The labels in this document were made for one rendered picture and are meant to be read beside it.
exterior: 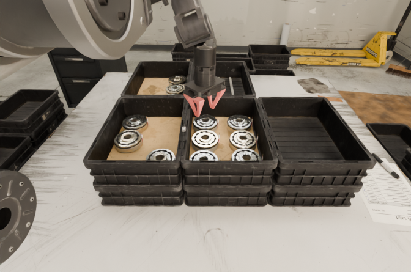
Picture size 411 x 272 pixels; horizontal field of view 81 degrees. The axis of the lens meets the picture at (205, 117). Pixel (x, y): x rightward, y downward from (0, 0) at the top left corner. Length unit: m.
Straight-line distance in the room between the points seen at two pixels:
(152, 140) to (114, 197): 0.25
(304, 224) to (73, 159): 0.96
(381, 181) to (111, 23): 1.14
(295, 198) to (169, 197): 0.44
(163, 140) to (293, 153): 0.50
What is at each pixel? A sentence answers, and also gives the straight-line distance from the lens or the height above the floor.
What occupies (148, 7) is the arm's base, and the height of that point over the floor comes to 1.41.
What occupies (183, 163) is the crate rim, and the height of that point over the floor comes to 0.93.
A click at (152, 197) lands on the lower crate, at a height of 0.76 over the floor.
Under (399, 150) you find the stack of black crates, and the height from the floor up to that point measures 0.27.
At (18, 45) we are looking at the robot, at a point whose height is 1.41.
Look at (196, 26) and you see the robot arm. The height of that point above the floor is 1.31.
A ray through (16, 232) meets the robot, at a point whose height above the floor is 1.10.
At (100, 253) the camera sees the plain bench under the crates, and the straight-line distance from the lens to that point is 0.90.
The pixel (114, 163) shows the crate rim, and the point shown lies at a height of 0.93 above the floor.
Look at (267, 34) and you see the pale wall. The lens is 4.27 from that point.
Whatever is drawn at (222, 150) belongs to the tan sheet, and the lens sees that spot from 0.93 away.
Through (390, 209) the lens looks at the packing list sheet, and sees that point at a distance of 1.13.
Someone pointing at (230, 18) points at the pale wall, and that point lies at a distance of 4.13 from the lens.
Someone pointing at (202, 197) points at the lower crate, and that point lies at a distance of 0.87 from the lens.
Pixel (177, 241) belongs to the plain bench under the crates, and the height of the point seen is 0.70.
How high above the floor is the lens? 1.46
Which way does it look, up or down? 36 degrees down
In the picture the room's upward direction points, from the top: straight up
